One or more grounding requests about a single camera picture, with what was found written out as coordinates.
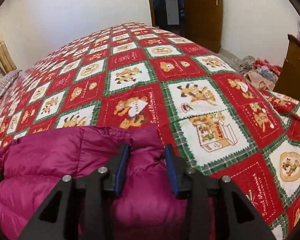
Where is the brown wooden door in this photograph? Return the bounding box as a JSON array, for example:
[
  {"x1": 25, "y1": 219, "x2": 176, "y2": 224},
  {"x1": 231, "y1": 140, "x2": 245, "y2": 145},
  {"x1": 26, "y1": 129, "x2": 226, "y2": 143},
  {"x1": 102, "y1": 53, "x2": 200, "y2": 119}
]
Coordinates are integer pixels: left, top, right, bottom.
[{"x1": 184, "y1": 0, "x2": 223, "y2": 53}]

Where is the clothes pile on floor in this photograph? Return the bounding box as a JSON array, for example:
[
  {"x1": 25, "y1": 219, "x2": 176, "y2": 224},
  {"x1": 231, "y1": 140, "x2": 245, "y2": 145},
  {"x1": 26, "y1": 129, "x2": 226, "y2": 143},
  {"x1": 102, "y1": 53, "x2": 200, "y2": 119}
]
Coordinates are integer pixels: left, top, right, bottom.
[{"x1": 239, "y1": 56, "x2": 282, "y2": 90}]

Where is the striped pillow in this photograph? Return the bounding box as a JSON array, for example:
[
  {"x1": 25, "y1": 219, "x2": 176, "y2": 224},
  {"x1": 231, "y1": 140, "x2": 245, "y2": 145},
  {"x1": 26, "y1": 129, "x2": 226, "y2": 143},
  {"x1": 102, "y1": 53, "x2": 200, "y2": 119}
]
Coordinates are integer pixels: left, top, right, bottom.
[{"x1": 0, "y1": 70, "x2": 21, "y2": 99}]

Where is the magenta puffer jacket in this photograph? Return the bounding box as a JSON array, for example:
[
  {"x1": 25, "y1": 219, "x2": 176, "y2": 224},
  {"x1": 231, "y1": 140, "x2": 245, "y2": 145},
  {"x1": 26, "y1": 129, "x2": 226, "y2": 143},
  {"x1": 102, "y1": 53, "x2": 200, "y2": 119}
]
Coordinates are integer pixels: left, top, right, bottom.
[{"x1": 0, "y1": 125, "x2": 216, "y2": 240}]

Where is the wooden dresser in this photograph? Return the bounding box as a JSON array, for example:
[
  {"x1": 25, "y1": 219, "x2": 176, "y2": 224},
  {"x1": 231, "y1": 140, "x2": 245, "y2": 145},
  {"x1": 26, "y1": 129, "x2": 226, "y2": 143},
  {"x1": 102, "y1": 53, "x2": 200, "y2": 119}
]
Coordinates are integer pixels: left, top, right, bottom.
[{"x1": 273, "y1": 34, "x2": 300, "y2": 101}]

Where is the beige floral curtain right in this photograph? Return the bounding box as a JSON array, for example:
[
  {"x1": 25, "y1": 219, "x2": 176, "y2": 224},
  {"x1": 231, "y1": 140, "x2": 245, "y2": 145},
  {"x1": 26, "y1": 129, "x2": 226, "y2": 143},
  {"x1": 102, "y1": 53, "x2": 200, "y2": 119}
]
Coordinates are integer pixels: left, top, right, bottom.
[{"x1": 0, "y1": 36, "x2": 17, "y2": 74}]

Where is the red patterned bedspread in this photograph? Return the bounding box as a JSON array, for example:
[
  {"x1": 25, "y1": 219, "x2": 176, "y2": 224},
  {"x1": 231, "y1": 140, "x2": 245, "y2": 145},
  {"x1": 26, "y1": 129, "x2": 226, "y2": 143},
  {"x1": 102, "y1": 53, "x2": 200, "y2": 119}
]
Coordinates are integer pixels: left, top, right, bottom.
[{"x1": 0, "y1": 22, "x2": 300, "y2": 239}]

